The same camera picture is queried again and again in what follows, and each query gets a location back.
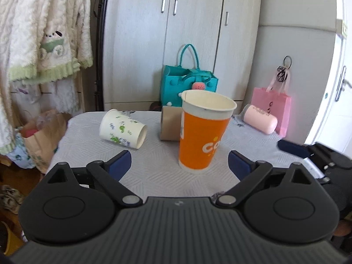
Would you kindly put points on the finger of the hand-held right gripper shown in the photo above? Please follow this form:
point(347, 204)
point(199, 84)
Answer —
point(293, 147)

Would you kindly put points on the brown paper cup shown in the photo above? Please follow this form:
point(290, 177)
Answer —
point(170, 123)

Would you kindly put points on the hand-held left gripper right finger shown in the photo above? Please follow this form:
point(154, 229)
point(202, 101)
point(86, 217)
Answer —
point(239, 165)

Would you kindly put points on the brown paper bag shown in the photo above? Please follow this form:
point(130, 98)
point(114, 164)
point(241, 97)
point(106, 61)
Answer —
point(44, 140)

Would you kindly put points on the white door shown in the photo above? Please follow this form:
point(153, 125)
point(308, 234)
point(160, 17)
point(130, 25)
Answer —
point(327, 88)

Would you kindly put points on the black stand pole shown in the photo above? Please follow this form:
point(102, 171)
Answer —
point(100, 46)

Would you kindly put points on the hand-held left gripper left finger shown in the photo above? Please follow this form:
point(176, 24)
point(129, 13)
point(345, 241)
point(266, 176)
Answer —
point(121, 165)

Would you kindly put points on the teal felt bag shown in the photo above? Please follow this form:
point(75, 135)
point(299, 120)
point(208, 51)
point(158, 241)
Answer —
point(176, 85)

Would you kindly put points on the blue and white bag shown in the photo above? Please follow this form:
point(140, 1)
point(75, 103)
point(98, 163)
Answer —
point(19, 154)

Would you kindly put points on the patterned shoes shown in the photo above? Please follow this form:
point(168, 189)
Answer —
point(11, 198)

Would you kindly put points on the white cup with green print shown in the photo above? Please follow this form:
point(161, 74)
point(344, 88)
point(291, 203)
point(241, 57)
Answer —
point(121, 129)

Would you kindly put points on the white fleece robe green trim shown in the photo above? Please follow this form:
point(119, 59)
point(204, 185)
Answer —
point(41, 27)

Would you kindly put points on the grey wardrobe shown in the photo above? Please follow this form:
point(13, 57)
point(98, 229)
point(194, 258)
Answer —
point(137, 60)

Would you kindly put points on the pink bottle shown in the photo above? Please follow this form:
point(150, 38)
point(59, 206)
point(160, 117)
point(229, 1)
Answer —
point(261, 118)

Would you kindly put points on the grey tablecloth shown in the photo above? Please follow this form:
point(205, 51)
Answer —
point(154, 165)

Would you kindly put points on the orange paper cup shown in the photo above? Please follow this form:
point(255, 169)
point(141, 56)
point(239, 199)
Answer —
point(200, 140)

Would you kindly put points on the pink paper bag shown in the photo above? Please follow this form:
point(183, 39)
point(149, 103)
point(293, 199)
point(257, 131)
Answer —
point(277, 103)

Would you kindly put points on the wall switch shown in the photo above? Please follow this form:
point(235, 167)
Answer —
point(344, 29)

